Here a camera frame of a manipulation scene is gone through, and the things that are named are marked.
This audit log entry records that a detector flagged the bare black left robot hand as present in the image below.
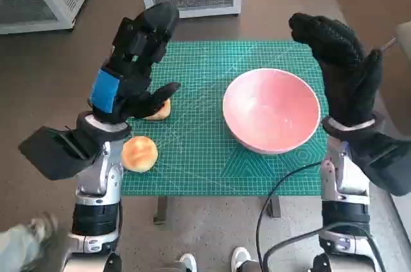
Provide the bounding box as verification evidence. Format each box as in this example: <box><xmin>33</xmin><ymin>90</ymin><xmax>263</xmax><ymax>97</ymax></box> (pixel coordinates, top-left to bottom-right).
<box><xmin>87</xmin><ymin>2</ymin><xmax>182</xmax><ymax>125</ymax></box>

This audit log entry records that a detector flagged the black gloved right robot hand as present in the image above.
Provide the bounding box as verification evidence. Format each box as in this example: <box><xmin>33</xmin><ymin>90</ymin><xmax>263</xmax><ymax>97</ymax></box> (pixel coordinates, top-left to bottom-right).
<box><xmin>288</xmin><ymin>12</ymin><xmax>385</xmax><ymax>128</ymax></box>

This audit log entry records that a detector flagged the long twisted bread loaf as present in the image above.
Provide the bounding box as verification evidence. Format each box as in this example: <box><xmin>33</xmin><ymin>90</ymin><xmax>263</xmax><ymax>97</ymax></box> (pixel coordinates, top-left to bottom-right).
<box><xmin>143</xmin><ymin>98</ymin><xmax>171</xmax><ymax>121</ymax></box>

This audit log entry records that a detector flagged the round bread bun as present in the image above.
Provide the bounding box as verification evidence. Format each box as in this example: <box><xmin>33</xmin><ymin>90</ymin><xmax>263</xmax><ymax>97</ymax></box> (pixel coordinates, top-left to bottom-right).
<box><xmin>121</xmin><ymin>136</ymin><xmax>159</xmax><ymax>173</ymax></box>

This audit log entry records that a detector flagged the pink bowl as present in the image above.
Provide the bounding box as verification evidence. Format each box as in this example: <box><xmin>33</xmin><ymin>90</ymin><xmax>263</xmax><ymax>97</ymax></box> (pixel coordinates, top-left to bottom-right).
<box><xmin>222</xmin><ymin>68</ymin><xmax>322</xmax><ymax>156</ymax></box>

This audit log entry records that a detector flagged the green cutting mat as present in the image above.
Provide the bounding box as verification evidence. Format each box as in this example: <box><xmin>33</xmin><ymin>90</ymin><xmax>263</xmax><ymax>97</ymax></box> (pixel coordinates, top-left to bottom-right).
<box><xmin>121</xmin><ymin>40</ymin><xmax>331</xmax><ymax>196</ymax></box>

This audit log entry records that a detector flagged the pale grey chair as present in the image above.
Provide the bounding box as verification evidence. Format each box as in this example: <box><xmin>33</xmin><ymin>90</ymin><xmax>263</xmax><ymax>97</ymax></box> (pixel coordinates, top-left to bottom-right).
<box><xmin>380</xmin><ymin>21</ymin><xmax>411</xmax><ymax>61</ymax></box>

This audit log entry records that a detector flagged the grey metal table leg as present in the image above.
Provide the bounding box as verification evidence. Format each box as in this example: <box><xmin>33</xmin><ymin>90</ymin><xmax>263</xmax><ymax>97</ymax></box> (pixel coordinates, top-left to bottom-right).
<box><xmin>269</xmin><ymin>195</ymin><xmax>282</xmax><ymax>218</ymax></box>
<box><xmin>153</xmin><ymin>195</ymin><xmax>168</xmax><ymax>225</ymax></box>

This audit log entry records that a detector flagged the white shoe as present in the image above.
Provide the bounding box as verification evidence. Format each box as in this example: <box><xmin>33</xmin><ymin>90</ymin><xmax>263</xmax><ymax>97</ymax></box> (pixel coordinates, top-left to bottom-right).
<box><xmin>178</xmin><ymin>252</ymin><xmax>198</xmax><ymax>272</ymax></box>
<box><xmin>231</xmin><ymin>246</ymin><xmax>253</xmax><ymax>272</ymax></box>

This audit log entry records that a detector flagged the person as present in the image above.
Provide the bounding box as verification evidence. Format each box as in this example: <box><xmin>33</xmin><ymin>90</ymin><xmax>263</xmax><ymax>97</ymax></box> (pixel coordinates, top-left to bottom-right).
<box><xmin>0</xmin><ymin>212</ymin><xmax>65</xmax><ymax>272</ymax></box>

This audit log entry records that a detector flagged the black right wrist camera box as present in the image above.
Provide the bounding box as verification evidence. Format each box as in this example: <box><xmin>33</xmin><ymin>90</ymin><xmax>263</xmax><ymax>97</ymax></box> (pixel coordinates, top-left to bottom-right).
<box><xmin>346</xmin><ymin>133</ymin><xmax>411</xmax><ymax>198</ymax></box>

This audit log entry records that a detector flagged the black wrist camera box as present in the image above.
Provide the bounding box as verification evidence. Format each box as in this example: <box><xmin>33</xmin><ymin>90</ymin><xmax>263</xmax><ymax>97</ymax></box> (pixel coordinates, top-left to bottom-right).
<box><xmin>346</xmin><ymin>133</ymin><xmax>411</xmax><ymax>198</ymax></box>
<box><xmin>18</xmin><ymin>126</ymin><xmax>97</xmax><ymax>182</ymax></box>

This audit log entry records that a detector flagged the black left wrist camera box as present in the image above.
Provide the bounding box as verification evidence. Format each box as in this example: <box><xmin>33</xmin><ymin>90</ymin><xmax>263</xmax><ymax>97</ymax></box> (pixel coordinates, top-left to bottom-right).
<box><xmin>18</xmin><ymin>126</ymin><xmax>97</xmax><ymax>182</ymax></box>

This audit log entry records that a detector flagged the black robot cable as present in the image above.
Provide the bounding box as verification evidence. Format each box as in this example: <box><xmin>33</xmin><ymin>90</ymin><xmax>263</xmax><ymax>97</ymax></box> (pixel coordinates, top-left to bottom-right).
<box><xmin>256</xmin><ymin>161</ymin><xmax>324</xmax><ymax>272</ymax></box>
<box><xmin>263</xmin><ymin>223</ymin><xmax>388</xmax><ymax>272</ymax></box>

